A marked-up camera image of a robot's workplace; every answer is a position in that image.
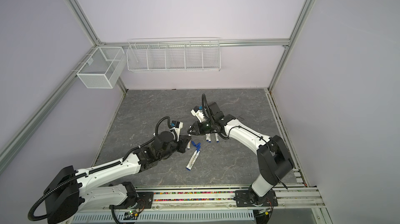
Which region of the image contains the whiteboard marker pen one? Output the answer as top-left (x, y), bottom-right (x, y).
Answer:
top-left (206, 134), bottom-right (211, 143)

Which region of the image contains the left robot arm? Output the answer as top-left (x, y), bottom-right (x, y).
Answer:
top-left (28, 117), bottom-right (191, 224)

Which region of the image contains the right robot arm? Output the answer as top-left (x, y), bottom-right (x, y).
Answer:
top-left (187, 94), bottom-right (294, 206)

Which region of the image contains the whiteboard marker pen five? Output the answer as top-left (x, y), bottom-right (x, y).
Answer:
top-left (186, 151), bottom-right (200, 171)

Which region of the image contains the white vent grille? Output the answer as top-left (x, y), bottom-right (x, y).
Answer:
top-left (70, 209), bottom-right (255, 224)

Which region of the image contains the white mesh box basket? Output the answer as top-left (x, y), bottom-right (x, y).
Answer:
top-left (77, 47), bottom-right (127, 89)

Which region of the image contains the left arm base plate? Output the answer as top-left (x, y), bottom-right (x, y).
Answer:
top-left (114, 192), bottom-right (154, 209)

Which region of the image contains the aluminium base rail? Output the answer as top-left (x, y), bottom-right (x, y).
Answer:
top-left (70, 185), bottom-right (328, 218)

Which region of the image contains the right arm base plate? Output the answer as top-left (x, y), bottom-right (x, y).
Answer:
top-left (234, 190), bottom-right (278, 207)

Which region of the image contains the white wire shelf basket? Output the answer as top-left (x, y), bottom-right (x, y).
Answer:
top-left (127, 37), bottom-right (221, 72)

